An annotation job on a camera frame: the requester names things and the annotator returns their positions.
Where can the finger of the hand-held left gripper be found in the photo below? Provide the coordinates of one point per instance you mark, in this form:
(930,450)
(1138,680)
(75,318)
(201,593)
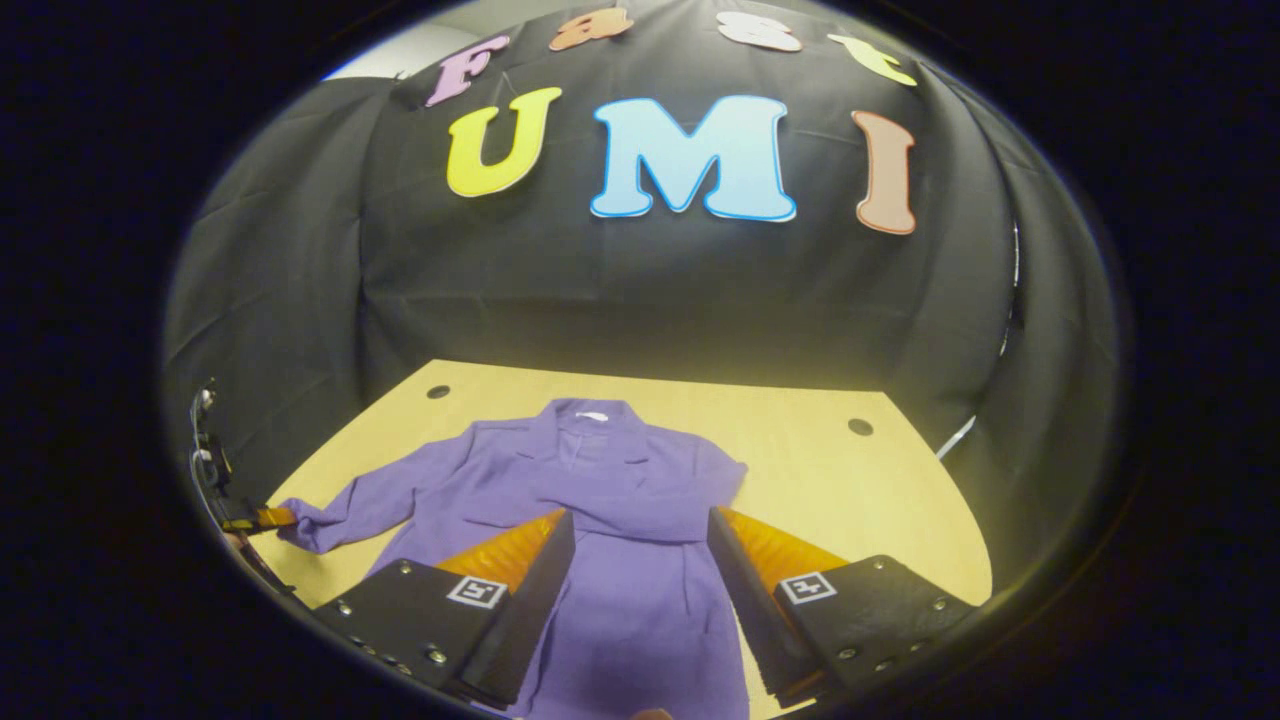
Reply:
(270,518)

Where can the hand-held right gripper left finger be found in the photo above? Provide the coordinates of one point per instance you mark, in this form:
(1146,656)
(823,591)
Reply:
(520,610)

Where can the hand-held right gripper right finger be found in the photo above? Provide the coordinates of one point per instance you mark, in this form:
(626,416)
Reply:
(755,610)

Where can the purple shirt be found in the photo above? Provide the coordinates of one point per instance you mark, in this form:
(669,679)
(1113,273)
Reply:
(620,480)

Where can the black backdrop cloth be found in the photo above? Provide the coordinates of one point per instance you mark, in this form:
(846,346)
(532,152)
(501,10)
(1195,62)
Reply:
(600,290)

